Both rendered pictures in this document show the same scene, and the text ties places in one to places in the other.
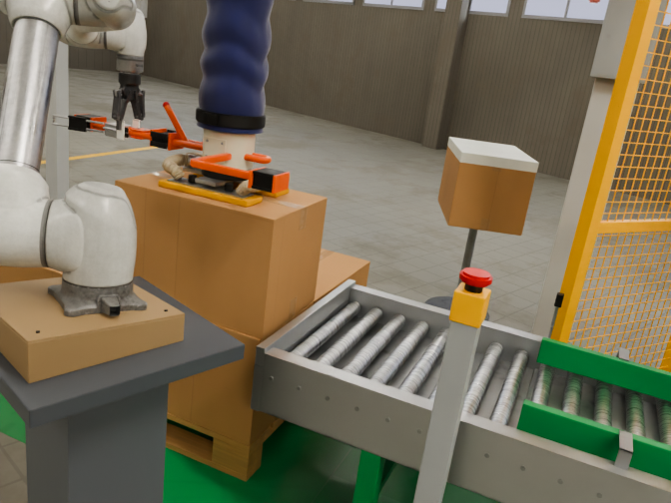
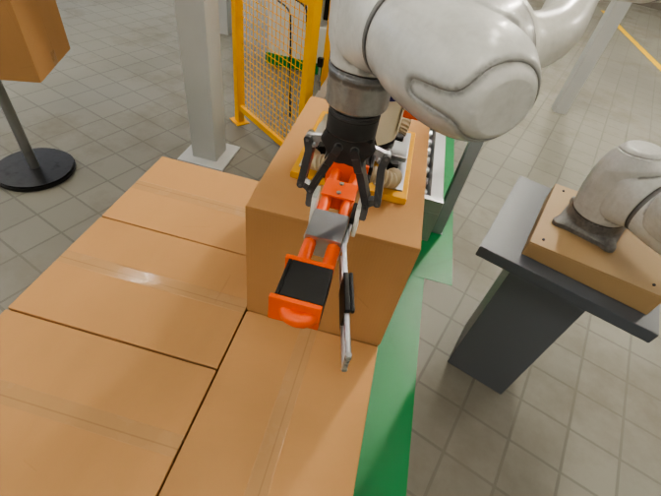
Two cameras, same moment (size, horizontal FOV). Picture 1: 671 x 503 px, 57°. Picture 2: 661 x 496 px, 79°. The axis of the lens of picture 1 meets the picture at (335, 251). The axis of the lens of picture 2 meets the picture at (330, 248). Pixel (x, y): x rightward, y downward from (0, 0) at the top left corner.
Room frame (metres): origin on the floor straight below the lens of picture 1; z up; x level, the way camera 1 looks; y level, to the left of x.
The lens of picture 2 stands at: (2.35, 1.31, 1.53)
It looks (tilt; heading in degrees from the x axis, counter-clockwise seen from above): 45 degrees down; 254
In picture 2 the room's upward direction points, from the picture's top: 11 degrees clockwise
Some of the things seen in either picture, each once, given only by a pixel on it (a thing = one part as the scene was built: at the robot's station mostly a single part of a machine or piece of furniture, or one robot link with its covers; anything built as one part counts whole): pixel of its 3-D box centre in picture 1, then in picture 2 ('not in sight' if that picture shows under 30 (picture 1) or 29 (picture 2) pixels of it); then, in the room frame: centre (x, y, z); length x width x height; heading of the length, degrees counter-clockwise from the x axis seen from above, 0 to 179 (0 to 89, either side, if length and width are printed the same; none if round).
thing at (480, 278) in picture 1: (474, 280); not in sight; (1.25, -0.30, 1.02); 0.07 x 0.07 x 0.04
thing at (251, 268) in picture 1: (221, 244); (342, 212); (2.07, 0.40, 0.74); 0.60 x 0.40 x 0.40; 69
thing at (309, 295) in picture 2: (90, 122); (301, 290); (2.28, 0.96, 1.07); 0.08 x 0.07 x 0.05; 69
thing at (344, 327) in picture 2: (89, 126); (351, 273); (2.20, 0.93, 1.07); 0.31 x 0.03 x 0.05; 82
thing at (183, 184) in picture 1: (210, 187); (394, 155); (1.97, 0.43, 0.97); 0.34 x 0.10 x 0.05; 69
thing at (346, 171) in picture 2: (167, 139); (349, 163); (2.15, 0.63, 1.07); 0.10 x 0.08 x 0.06; 159
